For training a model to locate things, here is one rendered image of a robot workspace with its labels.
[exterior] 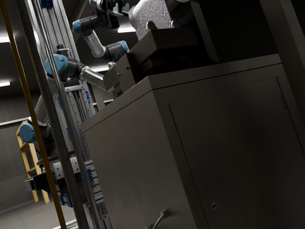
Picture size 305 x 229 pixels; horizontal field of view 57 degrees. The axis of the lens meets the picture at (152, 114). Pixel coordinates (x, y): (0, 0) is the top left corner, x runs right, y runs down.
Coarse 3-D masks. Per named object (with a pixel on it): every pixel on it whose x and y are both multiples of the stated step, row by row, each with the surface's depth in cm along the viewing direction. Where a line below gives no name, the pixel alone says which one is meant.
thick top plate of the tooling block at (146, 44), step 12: (144, 36) 83; (156, 36) 80; (168, 36) 82; (180, 36) 84; (192, 36) 87; (132, 48) 89; (144, 48) 84; (156, 48) 79; (168, 48) 81; (180, 48) 85; (192, 48) 89; (144, 60) 86; (108, 72) 107; (108, 84) 109
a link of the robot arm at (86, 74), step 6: (78, 66) 165; (84, 66) 166; (78, 72) 165; (84, 72) 165; (90, 72) 165; (96, 72) 166; (78, 78) 167; (84, 78) 166; (90, 78) 164; (96, 78) 163; (102, 78) 162; (96, 84) 163; (102, 84) 161
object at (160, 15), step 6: (162, 0) 103; (156, 6) 107; (162, 6) 103; (156, 12) 107; (162, 12) 104; (168, 12) 102; (150, 18) 111; (156, 18) 108; (162, 18) 105; (168, 18) 102; (144, 24) 115; (156, 24) 109; (162, 24) 106; (168, 24) 103; (138, 30) 120; (144, 30) 116; (138, 36) 121
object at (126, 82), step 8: (128, 56) 90; (120, 64) 94; (128, 64) 90; (120, 72) 95; (128, 72) 91; (136, 72) 90; (120, 80) 96; (128, 80) 92; (136, 80) 89; (128, 88) 93
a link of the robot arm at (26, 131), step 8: (56, 56) 153; (64, 56) 156; (48, 64) 154; (56, 64) 152; (64, 64) 153; (72, 64) 159; (48, 72) 153; (64, 72) 155; (72, 72) 161; (48, 80) 157; (64, 80) 158; (40, 96) 159; (56, 96) 161; (40, 104) 159; (40, 112) 159; (40, 120) 160; (24, 128) 159; (32, 128) 158; (40, 128) 161; (48, 128) 170; (24, 136) 160; (32, 136) 158; (48, 136) 170
